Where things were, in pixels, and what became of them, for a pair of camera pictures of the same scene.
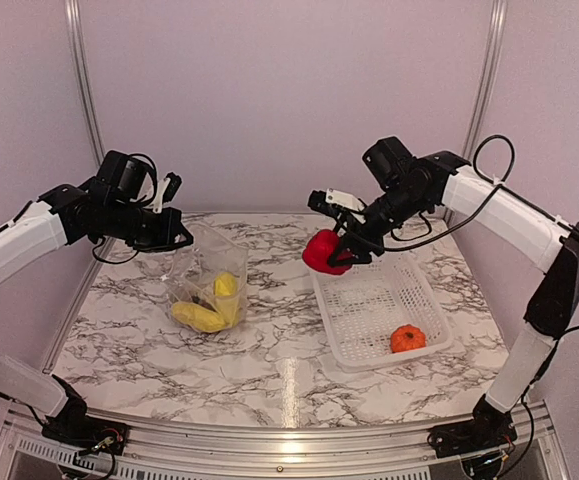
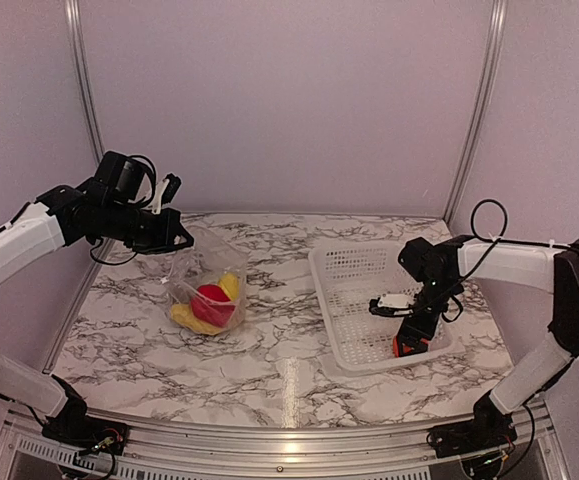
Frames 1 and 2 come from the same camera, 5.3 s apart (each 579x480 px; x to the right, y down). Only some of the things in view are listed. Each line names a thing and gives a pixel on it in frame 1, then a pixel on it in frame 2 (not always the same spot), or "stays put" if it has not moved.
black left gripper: x=163 y=238 stays put
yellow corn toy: x=198 y=317 stays put
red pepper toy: x=318 y=250 to x=213 y=305
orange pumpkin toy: x=407 y=337 stays put
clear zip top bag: x=207 y=284 stays put
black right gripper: x=355 y=235 to x=409 y=326
